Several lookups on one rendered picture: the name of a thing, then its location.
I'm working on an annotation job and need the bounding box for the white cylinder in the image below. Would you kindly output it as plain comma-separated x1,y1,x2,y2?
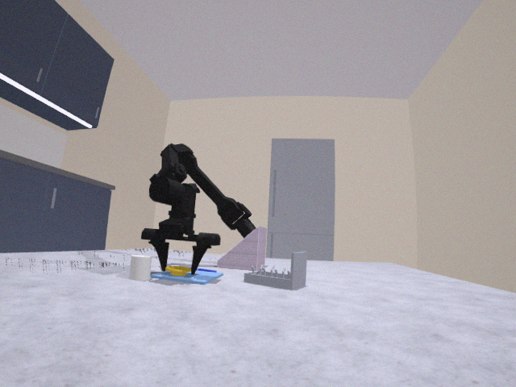
129,255,152,281

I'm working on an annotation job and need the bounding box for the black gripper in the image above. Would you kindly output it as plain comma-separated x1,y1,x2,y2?
141,207,221,275

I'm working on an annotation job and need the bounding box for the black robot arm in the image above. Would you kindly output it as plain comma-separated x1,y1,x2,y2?
149,143,256,239

